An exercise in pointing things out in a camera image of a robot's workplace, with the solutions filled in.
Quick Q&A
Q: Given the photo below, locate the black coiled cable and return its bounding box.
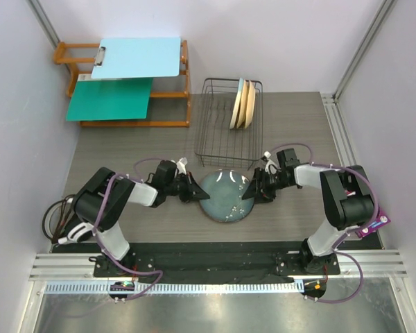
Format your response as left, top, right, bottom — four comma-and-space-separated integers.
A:
41, 196, 77, 244

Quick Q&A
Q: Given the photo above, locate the beige bird plate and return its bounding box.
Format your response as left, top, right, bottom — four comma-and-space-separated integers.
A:
243, 80, 256, 128
236, 80, 249, 128

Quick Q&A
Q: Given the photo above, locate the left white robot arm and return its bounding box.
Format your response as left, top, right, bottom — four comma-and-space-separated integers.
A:
55, 157, 210, 277

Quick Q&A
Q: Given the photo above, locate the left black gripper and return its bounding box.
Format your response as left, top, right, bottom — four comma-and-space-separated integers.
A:
166, 172, 209, 205

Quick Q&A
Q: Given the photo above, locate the blue and cream plate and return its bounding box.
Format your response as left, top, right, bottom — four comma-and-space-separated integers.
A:
229, 78, 244, 129

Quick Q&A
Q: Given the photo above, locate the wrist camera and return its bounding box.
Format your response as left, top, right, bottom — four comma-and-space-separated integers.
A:
175, 157, 188, 176
261, 151, 279, 175

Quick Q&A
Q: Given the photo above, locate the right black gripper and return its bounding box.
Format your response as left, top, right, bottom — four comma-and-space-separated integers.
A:
242, 169, 291, 207

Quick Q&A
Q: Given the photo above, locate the green board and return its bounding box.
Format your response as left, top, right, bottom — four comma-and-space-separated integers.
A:
66, 74, 153, 121

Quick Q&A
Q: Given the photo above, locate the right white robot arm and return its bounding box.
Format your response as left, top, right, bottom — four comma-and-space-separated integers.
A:
242, 148, 379, 274

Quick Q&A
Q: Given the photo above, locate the dark teal glazed plate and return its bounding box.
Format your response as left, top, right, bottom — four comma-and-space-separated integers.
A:
199, 169, 254, 223

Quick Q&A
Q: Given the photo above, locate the purple printed box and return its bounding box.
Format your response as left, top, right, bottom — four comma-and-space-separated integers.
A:
347, 207, 391, 239

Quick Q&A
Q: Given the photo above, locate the wooden shelf rack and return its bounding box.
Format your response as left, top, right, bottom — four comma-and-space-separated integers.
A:
53, 40, 191, 128

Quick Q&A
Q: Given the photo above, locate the light blue clipboard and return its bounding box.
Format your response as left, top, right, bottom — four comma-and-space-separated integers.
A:
92, 37, 181, 80

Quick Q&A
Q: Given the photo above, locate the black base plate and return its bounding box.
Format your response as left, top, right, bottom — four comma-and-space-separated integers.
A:
51, 239, 340, 278

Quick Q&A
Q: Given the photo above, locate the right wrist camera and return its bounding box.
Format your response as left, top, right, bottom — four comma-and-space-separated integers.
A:
261, 151, 279, 175

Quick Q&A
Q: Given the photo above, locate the white slotted cable duct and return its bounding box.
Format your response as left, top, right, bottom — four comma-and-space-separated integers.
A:
45, 280, 304, 295

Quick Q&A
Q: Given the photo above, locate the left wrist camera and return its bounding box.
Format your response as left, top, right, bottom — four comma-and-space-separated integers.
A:
175, 157, 188, 176

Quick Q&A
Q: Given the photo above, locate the black wire dish rack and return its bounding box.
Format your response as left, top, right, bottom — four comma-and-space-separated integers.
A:
195, 77, 263, 170

